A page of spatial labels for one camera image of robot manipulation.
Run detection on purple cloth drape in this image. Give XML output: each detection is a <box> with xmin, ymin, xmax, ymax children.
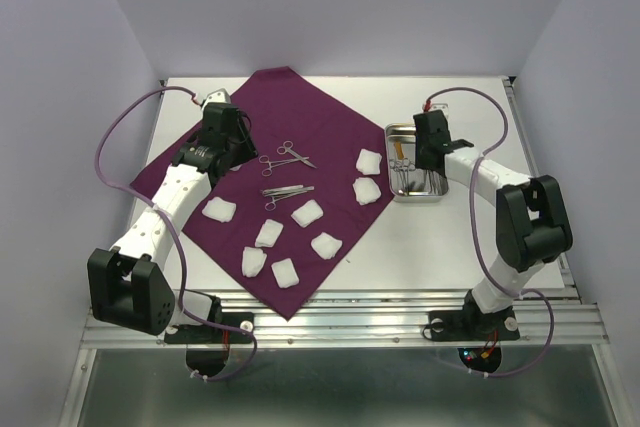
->
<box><xmin>129</xmin><ymin>65</ymin><xmax>394</xmax><ymax>323</ymax></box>

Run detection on stainless steel tray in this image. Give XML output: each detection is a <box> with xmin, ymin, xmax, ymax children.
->
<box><xmin>384</xmin><ymin>123</ymin><xmax>449</xmax><ymax>203</ymax></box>

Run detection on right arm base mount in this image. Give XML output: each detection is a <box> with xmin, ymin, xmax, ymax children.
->
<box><xmin>424</xmin><ymin>309</ymin><xmax>521</xmax><ymax>376</ymax></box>

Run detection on purple cable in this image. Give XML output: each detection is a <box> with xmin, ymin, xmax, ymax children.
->
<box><xmin>423</xmin><ymin>86</ymin><xmax>555</xmax><ymax>378</ymax></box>
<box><xmin>96</xmin><ymin>87</ymin><xmax>257</xmax><ymax>382</ymax></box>

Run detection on steel surgical scissors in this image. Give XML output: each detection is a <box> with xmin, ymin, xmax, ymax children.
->
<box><xmin>277</xmin><ymin>140</ymin><xmax>317</xmax><ymax>169</ymax></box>

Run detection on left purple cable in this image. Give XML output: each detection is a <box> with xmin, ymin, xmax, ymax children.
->
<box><xmin>96</xmin><ymin>87</ymin><xmax>257</xmax><ymax>382</ymax></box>

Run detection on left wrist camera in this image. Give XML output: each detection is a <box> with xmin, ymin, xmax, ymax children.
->
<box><xmin>202</xmin><ymin>88</ymin><xmax>231</xmax><ymax>107</ymax></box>

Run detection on white gauze pad bottom left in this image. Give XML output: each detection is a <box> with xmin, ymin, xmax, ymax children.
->
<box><xmin>241</xmin><ymin>247</ymin><xmax>267</xmax><ymax>278</ymax></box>

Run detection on white gauze pad lower right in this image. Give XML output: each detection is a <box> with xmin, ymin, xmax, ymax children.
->
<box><xmin>311</xmin><ymin>232</ymin><xmax>343</xmax><ymax>260</ymax></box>

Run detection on aluminium rail frame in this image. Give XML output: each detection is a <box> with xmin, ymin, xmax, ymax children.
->
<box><xmin>57</xmin><ymin>77</ymin><xmax>624</xmax><ymax>427</ymax></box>

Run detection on white gauze pad lower centre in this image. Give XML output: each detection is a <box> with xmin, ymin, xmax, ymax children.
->
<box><xmin>254</xmin><ymin>219</ymin><xmax>284</xmax><ymax>248</ymax></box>

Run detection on white gauze pad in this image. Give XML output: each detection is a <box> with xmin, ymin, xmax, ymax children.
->
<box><xmin>201</xmin><ymin>197</ymin><xmax>236</xmax><ymax>223</ymax></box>
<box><xmin>254</xmin><ymin>219</ymin><xmax>284</xmax><ymax>248</ymax></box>
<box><xmin>311</xmin><ymin>232</ymin><xmax>343</xmax><ymax>260</ymax></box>
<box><xmin>291</xmin><ymin>200</ymin><xmax>324</xmax><ymax>228</ymax></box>
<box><xmin>241</xmin><ymin>247</ymin><xmax>267</xmax><ymax>278</ymax></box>
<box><xmin>352</xmin><ymin>177</ymin><xmax>381</xmax><ymax>206</ymax></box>
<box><xmin>271</xmin><ymin>258</ymin><xmax>299</xmax><ymax>289</ymax></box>
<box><xmin>356</xmin><ymin>149</ymin><xmax>382</xmax><ymax>176</ymax></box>

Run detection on small steel hemostat under tweezers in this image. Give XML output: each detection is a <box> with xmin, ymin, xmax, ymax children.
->
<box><xmin>264</xmin><ymin>194</ymin><xmax>292</xmax><ymax>212</ymax></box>

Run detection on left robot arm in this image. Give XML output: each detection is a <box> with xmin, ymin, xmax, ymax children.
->
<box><xmin>87</xmin><ymin>100</ymin><xmax>257</xmax><ymax>335</ymax></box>

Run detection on steel tweezers branded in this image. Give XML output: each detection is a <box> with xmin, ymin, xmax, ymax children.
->
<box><xmin>261</xmin><ymin>185</ymin><xmax>304</xmax><ymax>196</ymax></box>

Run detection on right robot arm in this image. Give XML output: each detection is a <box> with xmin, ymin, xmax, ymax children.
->
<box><xmin>413</xmin><ymin>111</ymin><xmax>573</xmax><ymax>337</ymax></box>

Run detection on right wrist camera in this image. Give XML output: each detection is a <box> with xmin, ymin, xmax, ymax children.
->
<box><xmin>430</xmin><ymin>103</ymin><xmax>449</xmax><ymax>116</ymax></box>

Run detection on white gauze pad far right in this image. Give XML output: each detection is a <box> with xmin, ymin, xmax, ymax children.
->
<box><xmin>356</xmin><ymin>149</ymin><xmax>382</xmax><ymax>176</ymax></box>

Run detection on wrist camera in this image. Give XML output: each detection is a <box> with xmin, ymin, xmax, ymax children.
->
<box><xmin>202</xmin><ymin>88</ymin><xmax>231</xmax><ymax>107</ymax></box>
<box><xmin>430</xmin><ymin>103</ymin><xmax>449</xmax><ymax>116</ymax></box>

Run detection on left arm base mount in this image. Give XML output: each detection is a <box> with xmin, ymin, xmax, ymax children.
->
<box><xmin>163</xmin><ymin>312</ymin><xmax>255</xmax><ymax>383</ymax></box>

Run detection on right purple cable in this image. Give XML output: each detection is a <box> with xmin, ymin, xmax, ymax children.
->
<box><xmin>423</xmin><ymin>86</ymin><xmax>555</xmax><ymax>378</ymax></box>

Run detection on long thin steel tweezers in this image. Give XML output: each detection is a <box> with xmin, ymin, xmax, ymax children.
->
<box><xmin>421</xmin><ymin>170</ymin><xmax>431</xmax><ymax>194</ymax></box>

